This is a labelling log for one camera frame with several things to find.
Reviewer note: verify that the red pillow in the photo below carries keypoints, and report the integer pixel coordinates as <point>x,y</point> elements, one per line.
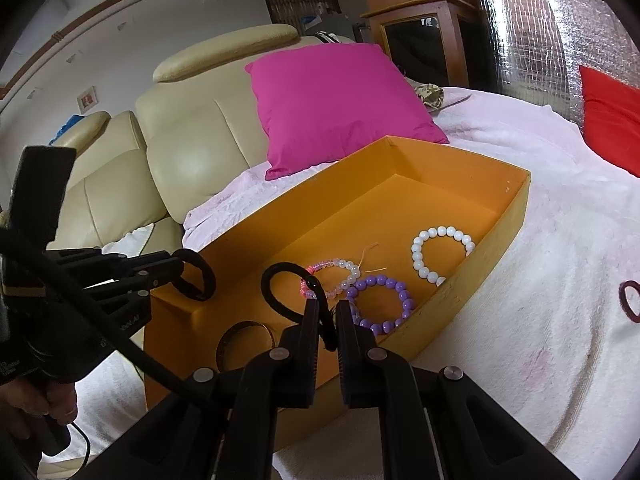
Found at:
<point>615,115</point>

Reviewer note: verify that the silver foil insulation sheet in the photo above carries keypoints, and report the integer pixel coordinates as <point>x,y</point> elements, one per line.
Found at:
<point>540,35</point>

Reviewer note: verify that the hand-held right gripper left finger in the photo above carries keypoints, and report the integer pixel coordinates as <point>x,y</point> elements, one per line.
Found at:
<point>310,325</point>

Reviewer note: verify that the blue cloth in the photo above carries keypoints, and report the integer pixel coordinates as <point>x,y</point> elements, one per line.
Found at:
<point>67,127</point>

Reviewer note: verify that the cream leather sofa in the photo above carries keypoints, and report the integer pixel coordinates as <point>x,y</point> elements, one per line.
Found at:
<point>200,160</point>

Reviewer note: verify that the magenta pillow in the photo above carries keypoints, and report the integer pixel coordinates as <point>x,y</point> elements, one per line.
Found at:
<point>340,105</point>

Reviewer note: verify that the dark lattice wall panel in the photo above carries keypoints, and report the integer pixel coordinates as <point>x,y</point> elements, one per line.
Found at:
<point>300,7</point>

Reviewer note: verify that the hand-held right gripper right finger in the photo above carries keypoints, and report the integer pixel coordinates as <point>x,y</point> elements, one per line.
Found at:
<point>346,332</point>

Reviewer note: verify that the camouflage cloth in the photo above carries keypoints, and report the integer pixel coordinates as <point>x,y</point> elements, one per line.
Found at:
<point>430,96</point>

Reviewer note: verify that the small framed wall picture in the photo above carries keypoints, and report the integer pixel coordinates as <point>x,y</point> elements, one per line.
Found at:
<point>87,100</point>

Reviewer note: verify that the person's left hand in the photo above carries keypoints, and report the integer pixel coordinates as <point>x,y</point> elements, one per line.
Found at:
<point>17,410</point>

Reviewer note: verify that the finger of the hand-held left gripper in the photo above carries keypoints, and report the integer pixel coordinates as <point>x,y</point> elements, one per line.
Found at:
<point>127,294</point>
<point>150,262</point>

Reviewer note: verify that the orange cardboard box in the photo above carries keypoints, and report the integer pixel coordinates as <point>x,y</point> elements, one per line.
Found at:
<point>400,200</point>

